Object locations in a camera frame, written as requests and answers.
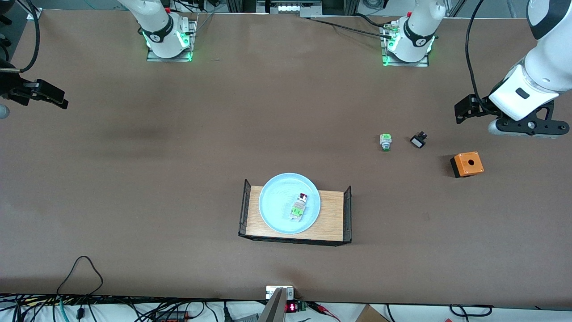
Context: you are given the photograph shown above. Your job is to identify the white metal clamp bracket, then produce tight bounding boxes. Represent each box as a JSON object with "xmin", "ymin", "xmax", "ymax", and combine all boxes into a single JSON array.
[{"xmin": 266, "ymin": 285, "xmax": 294, "ymax": 300}]

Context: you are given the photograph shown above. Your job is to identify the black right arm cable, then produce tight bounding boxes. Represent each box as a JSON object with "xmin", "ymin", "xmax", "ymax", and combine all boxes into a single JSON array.
[{"xmin": 19, "ymin": 0, "xmax": 41, "ymax": 74}]

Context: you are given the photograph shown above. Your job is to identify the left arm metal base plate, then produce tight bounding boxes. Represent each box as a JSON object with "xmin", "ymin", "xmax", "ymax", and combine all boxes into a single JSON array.
[{"xmin": 380, "ymin": 20, "xmax": 430, "ymax": 68}]

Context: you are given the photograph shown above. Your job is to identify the brown cardboard piece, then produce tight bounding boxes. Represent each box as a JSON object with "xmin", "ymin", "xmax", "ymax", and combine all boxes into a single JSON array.
[{"xmin": 355, "ymin": 304, "xmax": 389, "ymax": 322}]

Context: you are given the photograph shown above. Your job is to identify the thin black looped cable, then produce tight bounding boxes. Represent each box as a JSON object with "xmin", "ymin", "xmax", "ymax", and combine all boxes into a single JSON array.
[{"xmin": 56, "ymin": 256, "xmax": 104, "ymax": 297}]

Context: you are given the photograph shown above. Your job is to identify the green white switch component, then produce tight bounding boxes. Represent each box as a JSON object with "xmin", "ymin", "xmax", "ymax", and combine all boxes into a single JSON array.
[{"xmin": 288, "ymin": 192, "xmax": 310, "ymax": 223}]

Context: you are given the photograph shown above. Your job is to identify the wooden shelf with wire sides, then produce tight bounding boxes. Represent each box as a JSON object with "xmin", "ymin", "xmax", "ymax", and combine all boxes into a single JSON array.
[{"xmin": 238, "ymin": 179, "xmax": 353, "ymax": 246}]

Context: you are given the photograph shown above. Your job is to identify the long black table cable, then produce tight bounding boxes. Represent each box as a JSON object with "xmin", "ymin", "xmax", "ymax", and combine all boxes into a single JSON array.
[{"xmin": 304, "ymin": 16, "xmax": 390, "ymax": 38}]

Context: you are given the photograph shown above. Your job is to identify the grey metal bar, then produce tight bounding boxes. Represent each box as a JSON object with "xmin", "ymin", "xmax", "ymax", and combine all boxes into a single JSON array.
[{"xmin": 258, "ymin": 288, "xmax": 287, "ymax": 322}]

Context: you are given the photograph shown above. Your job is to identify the orange button enclosure box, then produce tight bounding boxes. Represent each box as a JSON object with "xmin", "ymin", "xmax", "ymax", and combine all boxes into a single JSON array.
[{"xmin": 450, "ymin": 152, "xmax": 484, "ymax": 178}]

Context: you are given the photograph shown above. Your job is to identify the light blue round plate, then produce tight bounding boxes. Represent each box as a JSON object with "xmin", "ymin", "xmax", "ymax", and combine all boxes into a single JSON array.
[{"xmin": 259, "ymin": 173, "xmax": 321, "ymax": 235}]

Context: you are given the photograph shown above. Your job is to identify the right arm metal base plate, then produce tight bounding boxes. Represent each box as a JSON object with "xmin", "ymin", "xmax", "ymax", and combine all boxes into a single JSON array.
[{"xmin": 147, "ymin": 18, "xmax": 197, "ymax": 62}]

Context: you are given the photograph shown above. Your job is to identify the red clip leads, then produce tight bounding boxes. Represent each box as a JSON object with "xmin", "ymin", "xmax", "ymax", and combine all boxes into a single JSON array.
[{"xmin": 308, "ymin": 302, "xmax": 340, "ymax": 322}]

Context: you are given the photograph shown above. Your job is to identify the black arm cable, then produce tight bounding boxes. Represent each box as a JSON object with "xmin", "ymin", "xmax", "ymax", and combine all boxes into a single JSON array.
[
  {"xmin": 19, "ymin": 0, "xmax": 41, "ymax": 74},
  {"xmin": 465, "ymin": 0, "xmax": 492, "ymax": 112}
]

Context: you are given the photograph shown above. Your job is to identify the aluminium frame with white connector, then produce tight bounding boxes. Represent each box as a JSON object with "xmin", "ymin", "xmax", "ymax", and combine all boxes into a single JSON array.
[{"xmin": 256, "ymin": 0, "xmax": 323, "ymax": 17}]

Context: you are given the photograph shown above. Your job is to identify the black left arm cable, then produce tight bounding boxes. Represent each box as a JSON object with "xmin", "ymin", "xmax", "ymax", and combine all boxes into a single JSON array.
[{"xmin": 465, "ymin": 0, "xmax": 492, "ymax": 112}]

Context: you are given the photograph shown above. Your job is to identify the flat black cable loop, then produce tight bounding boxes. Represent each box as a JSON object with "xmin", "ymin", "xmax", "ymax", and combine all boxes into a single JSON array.
[{"xmin": 449, "ymin": 304, "xmax": 493, "ymax": 317}]

